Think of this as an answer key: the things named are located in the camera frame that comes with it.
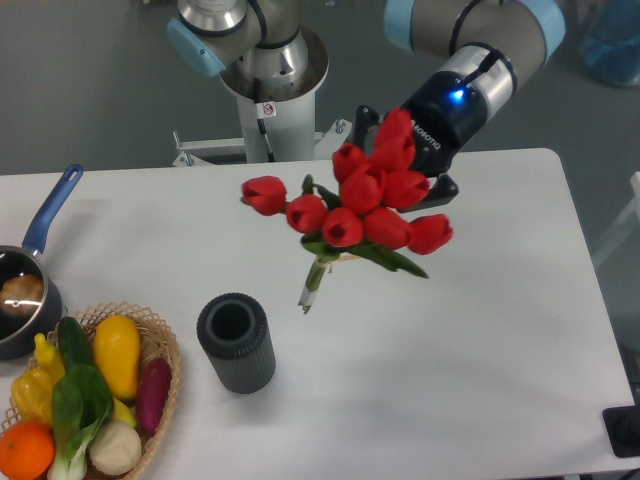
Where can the dark grey ribbed vase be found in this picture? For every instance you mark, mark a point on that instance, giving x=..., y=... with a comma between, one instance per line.
x=234, y=333

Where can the small yellow fruit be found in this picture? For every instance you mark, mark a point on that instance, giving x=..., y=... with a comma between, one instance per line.
x=122, y=413

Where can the brown bread bun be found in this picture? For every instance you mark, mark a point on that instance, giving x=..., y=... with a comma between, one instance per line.
x=22, y=295

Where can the blue translucent container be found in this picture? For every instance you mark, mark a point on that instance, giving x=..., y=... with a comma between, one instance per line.
x=610, y=49

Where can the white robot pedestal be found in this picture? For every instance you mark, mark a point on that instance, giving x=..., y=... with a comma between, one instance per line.
x=275, y=91

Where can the white frame at right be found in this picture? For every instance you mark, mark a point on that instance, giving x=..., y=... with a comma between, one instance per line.
x=620, y=229

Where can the beige round mushroom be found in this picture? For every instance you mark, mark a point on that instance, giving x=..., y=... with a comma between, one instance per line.
x=116, y=449

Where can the purple eggplant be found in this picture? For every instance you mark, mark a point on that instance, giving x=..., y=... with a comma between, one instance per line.
x=152, y=394

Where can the red tulip bouquet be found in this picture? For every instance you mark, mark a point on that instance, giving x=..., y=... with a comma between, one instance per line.
x=362, y=219

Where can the blue handled saucepan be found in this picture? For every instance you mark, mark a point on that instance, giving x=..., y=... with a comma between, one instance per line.
x=17, y=333

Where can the yellow bell pepper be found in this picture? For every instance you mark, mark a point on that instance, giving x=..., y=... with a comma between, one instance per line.
x=32, y=396

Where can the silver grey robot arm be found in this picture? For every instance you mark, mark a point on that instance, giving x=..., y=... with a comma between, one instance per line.
x=496, y=46

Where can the yellow squash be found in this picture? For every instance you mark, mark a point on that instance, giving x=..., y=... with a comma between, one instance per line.
x=117, y=348

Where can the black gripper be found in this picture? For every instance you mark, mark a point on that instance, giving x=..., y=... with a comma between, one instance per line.
x=445, y=114

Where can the green bok choy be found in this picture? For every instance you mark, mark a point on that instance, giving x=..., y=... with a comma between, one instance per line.
x=81, y=403

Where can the orange fruit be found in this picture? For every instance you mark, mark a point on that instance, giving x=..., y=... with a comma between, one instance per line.
x=27, y=450

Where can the black device at edge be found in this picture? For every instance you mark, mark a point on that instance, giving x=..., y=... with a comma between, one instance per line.
x=622, y=426

